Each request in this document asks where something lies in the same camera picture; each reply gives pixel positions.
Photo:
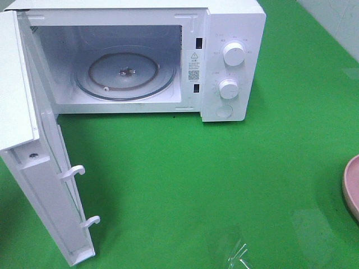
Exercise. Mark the round white door release button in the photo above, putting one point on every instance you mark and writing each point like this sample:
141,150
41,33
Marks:
224,111

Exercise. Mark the white microwave door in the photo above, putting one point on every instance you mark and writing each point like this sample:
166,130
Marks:
32,144

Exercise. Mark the white timer knob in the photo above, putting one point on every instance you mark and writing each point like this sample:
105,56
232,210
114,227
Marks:
228,89

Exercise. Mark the white upper power knob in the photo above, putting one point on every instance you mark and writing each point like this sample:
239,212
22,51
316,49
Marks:
233,54

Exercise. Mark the white microwave oven body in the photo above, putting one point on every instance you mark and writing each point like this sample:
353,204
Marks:
198,30

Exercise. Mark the pink round plate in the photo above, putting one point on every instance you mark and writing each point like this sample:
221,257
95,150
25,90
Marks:
350,186

